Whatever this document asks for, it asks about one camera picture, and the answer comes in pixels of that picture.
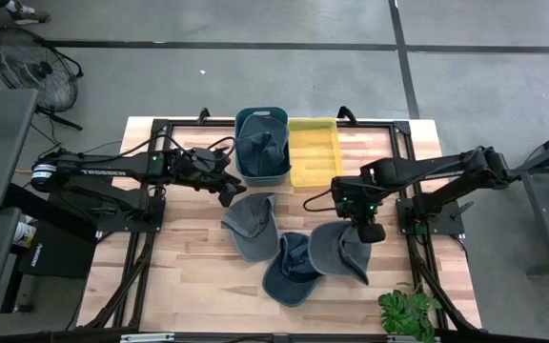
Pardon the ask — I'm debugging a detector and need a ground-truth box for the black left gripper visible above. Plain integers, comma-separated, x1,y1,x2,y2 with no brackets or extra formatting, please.
178,145,249,210

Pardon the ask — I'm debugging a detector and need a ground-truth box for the teal blue plastic bin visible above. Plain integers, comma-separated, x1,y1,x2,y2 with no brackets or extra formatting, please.
234,106,294,189

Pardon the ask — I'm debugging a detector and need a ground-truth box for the grey denim cap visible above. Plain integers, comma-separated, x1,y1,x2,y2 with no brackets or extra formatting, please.
219,192,281,263
306,220,374,287

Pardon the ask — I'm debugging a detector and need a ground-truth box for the dark blue denim cap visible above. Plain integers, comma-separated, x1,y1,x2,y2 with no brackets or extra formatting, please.
236,113,290,178
261,232,324,308

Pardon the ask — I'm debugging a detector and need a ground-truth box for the yellow plastic bin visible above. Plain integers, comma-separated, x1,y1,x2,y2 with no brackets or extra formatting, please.
286,116,346,189

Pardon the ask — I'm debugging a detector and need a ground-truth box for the green leafy plant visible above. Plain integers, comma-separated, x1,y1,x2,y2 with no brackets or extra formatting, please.
376,281,444,343

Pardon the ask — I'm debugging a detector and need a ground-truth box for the black rig crossbar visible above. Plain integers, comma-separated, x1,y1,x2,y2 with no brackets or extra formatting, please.
0,325,549,343

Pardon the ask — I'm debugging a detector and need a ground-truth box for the dark grey metal stand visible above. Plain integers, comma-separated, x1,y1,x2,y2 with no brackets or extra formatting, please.
495,121,549,278

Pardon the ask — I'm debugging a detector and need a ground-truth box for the black box white lettering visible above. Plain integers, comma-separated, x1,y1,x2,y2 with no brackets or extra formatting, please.
18,219,100,280

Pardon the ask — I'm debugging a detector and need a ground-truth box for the white printed container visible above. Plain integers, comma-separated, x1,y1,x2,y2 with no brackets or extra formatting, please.
11,218,38,250

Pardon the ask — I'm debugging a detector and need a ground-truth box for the black floor fan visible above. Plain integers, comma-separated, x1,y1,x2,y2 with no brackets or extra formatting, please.
0,26,86,132

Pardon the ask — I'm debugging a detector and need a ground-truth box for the person's shoe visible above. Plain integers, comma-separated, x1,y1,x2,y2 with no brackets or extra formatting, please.
7,2,52,26

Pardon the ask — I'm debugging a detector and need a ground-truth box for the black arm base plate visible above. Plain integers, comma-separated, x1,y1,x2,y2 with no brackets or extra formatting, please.
395,196,476,238
94,194,168,235

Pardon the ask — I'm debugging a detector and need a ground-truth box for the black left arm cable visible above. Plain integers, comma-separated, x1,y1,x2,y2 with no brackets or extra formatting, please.
83,134,236,161

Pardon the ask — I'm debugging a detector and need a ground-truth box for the black aluminium table frame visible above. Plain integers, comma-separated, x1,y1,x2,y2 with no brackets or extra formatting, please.
76,107,484,334

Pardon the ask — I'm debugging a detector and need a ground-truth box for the silver metal bracket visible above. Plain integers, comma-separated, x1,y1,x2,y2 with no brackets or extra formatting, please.
119,332,176,343

